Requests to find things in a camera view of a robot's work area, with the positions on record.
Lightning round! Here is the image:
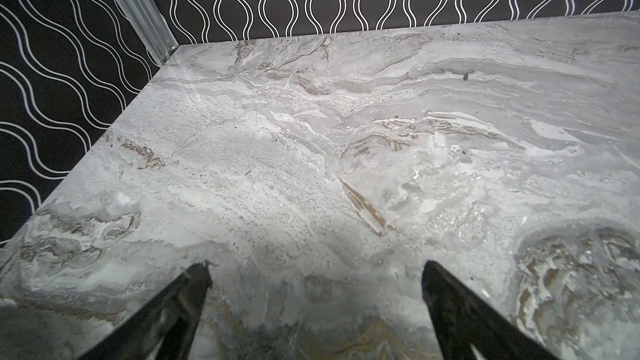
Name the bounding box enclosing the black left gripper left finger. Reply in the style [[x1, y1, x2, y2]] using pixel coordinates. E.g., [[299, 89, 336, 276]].
[[80, 263, 213, 359]]

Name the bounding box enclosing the aluminium corner post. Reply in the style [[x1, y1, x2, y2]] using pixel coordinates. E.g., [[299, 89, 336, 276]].
[[115, 0, 178, 66]]

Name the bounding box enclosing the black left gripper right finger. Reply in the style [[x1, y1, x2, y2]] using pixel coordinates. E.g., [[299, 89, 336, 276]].
[[421, 260, 556, 359]]

